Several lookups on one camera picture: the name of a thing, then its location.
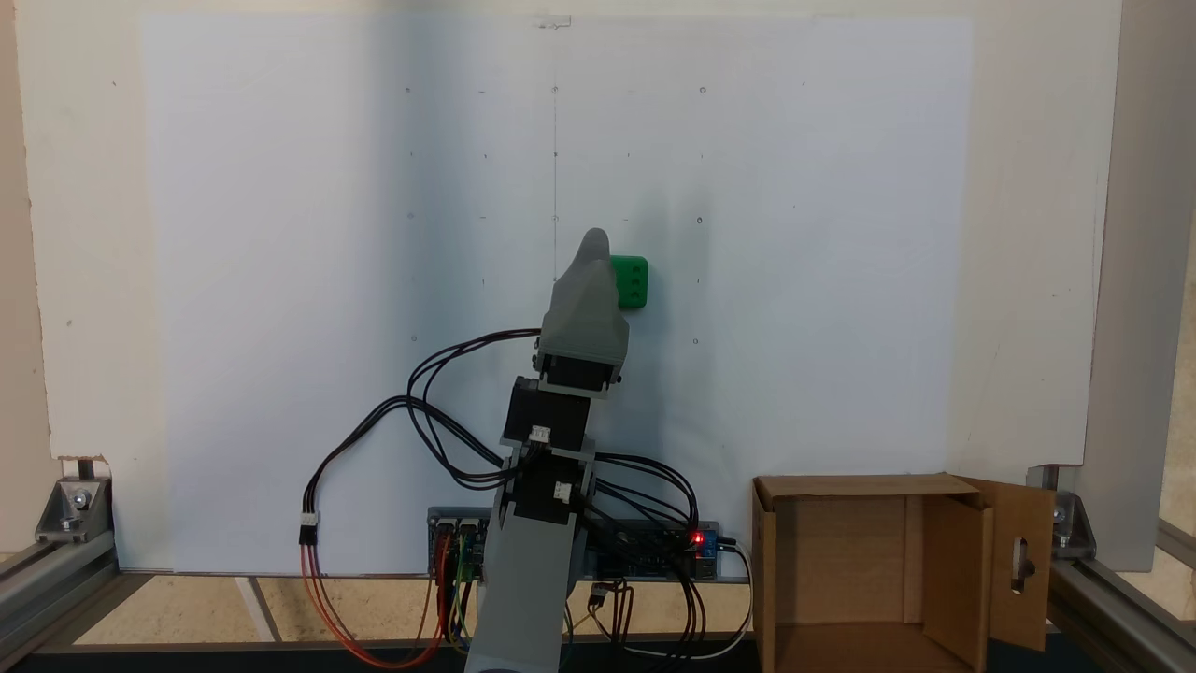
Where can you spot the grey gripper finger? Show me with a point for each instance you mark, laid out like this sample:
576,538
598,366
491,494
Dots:
589,280

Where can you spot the green die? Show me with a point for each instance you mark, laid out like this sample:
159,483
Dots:
633,280

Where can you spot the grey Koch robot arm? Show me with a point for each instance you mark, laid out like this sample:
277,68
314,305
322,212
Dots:
528,579

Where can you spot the circuit board with blue part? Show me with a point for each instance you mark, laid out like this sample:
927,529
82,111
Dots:
707,551

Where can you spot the clear tape strip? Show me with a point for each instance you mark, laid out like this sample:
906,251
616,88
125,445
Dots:
553,22

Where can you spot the black white power lead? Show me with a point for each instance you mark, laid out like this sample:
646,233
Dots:
748,589

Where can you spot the brown cardboard box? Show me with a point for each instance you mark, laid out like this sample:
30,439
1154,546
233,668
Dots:
841,561

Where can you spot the metal corner bracket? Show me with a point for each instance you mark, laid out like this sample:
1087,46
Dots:
75,509
1074,523

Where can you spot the aluminium frame post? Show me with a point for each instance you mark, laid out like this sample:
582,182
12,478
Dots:
1140,280

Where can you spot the aluminium frame rail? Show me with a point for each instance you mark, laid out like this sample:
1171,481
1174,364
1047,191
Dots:
1121,608
47,589

